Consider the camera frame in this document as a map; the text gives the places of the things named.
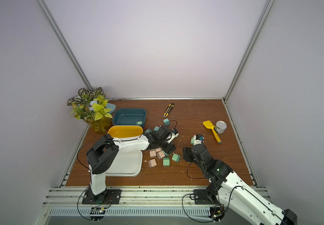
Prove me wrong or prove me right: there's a teal storage bin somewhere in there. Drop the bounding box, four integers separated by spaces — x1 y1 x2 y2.
112 108 147 127

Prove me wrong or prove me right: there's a potted green plant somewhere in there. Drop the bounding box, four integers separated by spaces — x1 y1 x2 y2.
67 87 113 134

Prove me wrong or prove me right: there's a yellow toy shovel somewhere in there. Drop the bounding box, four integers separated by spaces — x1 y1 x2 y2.
203 121 222 144

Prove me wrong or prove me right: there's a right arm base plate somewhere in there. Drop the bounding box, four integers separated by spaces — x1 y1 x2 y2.
193 189 218 205

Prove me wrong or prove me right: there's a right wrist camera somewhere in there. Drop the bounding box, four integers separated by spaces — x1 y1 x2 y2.
193 134 204 145

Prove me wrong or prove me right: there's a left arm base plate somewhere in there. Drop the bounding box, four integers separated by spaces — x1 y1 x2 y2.
82 188 122 205

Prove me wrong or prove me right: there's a white storage bin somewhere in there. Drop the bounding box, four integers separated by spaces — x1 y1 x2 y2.
106 151 143 177

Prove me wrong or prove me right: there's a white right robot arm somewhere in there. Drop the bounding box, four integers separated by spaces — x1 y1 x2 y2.
183 144 298 225

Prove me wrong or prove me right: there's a silver tin can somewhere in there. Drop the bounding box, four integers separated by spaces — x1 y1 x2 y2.
214 121 228 134

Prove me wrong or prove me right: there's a yellow black utility knife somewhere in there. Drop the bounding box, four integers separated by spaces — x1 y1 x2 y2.
163 103 175 118

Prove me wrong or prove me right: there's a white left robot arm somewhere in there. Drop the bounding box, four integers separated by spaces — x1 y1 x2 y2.
86 125 179 197

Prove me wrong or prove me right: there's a yellow storage bin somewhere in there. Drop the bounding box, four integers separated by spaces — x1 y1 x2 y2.
107 125 143 138

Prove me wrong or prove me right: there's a light blue dish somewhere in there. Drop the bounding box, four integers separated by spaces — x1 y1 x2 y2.
106 103 117 114

